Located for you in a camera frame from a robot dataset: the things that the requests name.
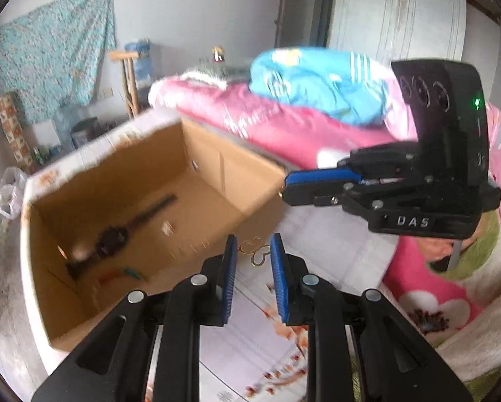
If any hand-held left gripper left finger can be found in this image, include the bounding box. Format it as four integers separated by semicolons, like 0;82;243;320
32;234;238;402

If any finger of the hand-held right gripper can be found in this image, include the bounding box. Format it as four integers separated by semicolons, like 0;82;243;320
282;178;431;215
285;141;423;187

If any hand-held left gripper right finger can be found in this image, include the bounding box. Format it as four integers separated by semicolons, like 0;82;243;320
271;233;473;402

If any gold outline butterfly brooch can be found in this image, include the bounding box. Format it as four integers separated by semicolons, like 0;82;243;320
239;239;271;267

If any brown cardboard box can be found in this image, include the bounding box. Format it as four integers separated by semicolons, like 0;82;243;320
21;109;289;350

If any colourful bead necklace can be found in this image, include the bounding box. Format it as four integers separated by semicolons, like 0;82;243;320
72;246;146;284

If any purple black smartwatch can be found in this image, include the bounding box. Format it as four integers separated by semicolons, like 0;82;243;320
66;195;179;279

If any pink floral quilt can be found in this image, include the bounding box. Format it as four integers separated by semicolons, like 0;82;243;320
148;71;501;344

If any floral tablecloth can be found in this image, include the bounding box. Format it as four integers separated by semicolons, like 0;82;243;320
0;201;400;402

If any blue cartoon blanket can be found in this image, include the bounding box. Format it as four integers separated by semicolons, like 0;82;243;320
249;48;396;125

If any grey patterned cloth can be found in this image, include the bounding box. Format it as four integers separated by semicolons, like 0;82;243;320
183;61;251;90

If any white wardrobe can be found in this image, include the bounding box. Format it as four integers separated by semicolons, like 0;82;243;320
326;0;469;65

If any white green shaggy rug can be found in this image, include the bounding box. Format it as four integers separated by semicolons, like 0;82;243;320
435;209;501;402

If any wooden stool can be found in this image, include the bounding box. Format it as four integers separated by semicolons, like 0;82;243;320
109;48;140;118

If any blue water jug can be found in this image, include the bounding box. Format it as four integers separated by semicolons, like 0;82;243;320
124;39;151;88

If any grey bucket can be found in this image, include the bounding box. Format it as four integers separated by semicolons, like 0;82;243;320
70;117;100;149

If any white plastic bag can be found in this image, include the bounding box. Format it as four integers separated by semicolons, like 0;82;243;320
0;166;27;219

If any patterned paper roll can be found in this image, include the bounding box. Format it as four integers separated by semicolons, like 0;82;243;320
0;92;35;164

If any turquoise floral wall cloth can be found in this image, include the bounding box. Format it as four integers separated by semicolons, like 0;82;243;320
0;0;117;124

